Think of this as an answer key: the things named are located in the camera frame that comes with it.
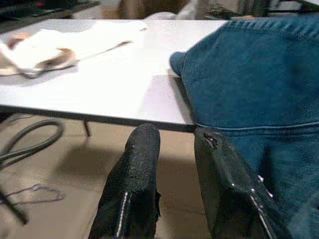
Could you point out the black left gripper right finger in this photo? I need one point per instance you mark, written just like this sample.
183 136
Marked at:
221 179

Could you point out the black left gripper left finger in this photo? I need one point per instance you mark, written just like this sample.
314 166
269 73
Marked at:
134 179

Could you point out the grey pillow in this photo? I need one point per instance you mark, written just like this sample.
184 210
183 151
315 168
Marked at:
189 11
162 16

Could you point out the blue denim jacket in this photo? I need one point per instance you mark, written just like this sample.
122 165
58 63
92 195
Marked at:
249 82

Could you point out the white cloth with brown collar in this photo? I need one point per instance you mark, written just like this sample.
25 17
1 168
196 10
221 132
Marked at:
49 42

